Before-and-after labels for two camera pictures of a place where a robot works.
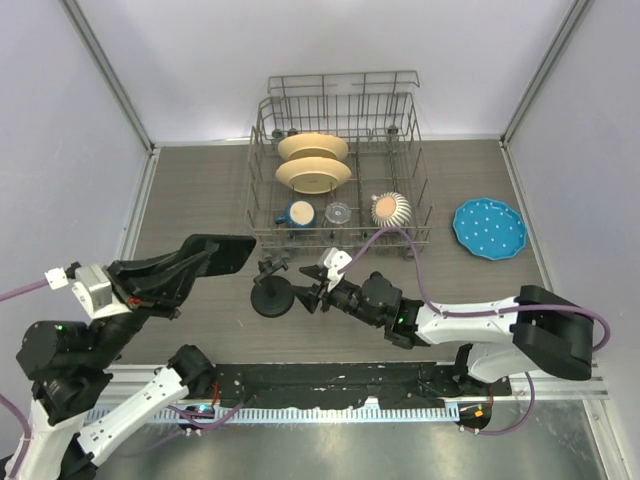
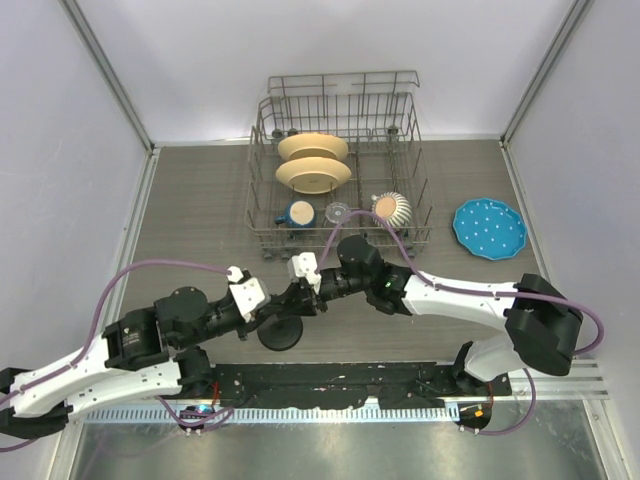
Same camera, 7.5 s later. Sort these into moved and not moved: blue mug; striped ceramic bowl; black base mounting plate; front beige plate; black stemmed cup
Moved: black stemmed cup
Not moved: front beige plate; striped ceramic bowl; black base mounting plate; blue mug
